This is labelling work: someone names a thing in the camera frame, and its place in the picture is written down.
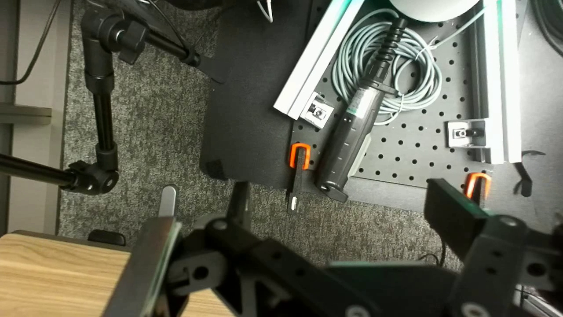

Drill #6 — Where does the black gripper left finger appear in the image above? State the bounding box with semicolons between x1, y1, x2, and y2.
103;186;236;317

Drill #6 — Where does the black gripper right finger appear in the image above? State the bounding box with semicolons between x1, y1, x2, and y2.
425;177;530;317

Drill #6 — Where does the orange and black clamp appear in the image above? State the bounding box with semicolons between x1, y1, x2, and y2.
286;142;314;214
462;172;493;209

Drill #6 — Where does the black perforated breadboard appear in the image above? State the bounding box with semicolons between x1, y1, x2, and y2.
289;0;563;209

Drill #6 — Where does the black cylindrical power unit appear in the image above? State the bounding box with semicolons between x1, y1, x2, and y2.
316;17;411;207

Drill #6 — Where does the black smooth cart panel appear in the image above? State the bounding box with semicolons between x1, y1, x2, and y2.
199;0;333;186

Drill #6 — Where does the silver corner bracket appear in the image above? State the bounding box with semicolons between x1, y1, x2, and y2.
446;119;490;150

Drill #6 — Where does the black articulated camera tripod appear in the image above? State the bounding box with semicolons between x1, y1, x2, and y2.
0;0;203;198

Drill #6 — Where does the short aluminium profile rail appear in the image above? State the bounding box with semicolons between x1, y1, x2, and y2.
469;0;525;166

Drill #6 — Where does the labelled silver rail bracket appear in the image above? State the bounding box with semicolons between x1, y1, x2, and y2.
301;92;337;129

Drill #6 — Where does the grey coiled cable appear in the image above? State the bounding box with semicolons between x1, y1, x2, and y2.
330;6;444;128

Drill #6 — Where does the long aluminium profile rail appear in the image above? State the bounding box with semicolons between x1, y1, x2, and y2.
272;0;368;122

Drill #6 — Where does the thin black floor cable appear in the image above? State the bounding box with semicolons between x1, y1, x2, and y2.
0;0;64;87

